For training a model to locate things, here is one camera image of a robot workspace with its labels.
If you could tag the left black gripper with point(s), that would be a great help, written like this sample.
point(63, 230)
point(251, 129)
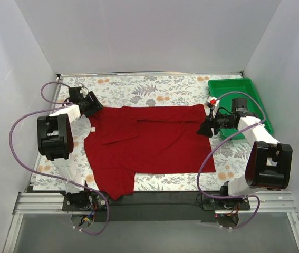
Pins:
point(90, 103)

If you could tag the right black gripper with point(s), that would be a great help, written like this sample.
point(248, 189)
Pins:
point(211, 126)

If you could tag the red t shirt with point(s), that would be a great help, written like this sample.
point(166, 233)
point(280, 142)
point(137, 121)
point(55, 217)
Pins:
point(149, 140)

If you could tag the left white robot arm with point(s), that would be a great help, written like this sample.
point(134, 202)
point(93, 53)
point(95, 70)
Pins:
point(56, 143)

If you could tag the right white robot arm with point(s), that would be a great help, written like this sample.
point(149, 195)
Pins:
point(269, 162)

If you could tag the floral patterned table mat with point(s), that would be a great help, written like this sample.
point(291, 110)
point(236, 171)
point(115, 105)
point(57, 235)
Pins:
point(149, 90)

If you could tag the green plastic tray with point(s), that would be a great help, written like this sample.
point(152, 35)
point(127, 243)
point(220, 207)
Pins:
point(239, 93)

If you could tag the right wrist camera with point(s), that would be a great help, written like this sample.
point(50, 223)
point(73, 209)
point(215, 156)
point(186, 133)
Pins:
point(213, 104)

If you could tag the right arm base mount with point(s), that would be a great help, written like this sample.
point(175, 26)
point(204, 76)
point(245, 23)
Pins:
point(230, 207)

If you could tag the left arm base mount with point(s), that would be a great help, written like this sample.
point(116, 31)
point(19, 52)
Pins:
point(84, 207)

